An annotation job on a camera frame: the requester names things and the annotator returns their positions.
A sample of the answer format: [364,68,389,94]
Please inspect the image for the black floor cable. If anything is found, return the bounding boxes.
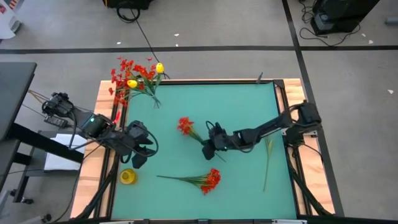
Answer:
[116,0,171,80]

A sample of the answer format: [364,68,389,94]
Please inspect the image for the white floor object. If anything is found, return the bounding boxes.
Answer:
[0,0,23,40]

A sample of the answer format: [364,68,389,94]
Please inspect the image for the black table edge frame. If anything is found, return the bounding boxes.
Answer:
[105,78,301,224]

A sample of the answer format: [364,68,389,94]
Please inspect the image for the yellow glass vase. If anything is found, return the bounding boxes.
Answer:
[119,168,138,186]

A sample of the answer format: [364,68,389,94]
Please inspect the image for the black power adapter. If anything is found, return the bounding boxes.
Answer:
[43,114,68,129]

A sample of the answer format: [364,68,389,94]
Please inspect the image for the dark green artificial tulip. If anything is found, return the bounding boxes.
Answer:
[262,138,274,193]

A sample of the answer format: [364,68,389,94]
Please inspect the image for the white paper sheet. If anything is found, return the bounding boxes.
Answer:
[43,133,88,172]

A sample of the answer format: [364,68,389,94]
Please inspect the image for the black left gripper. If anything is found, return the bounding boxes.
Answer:
[119,120,157,169]

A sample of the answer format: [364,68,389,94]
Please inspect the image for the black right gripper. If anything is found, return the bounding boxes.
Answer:
[200,121,238,161]

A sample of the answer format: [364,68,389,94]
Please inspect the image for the yellow artificial tulip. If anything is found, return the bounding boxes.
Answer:
[126,79,158,100]
[154,62,165,100]

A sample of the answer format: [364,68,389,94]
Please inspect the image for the black floor equipment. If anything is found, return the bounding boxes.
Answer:
[102,0,154,10]

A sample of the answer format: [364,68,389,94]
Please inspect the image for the black side desk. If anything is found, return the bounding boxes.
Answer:
[0,61,85,205]

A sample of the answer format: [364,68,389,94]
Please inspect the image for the red artificial flower bunch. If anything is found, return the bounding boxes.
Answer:
[176,116,227,163]
[156,167,222,196]
[116,55,160,106]
[108,70,160,108]

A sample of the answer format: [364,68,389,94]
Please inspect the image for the black computer tower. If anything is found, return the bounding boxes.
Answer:
[310,0,381,35]

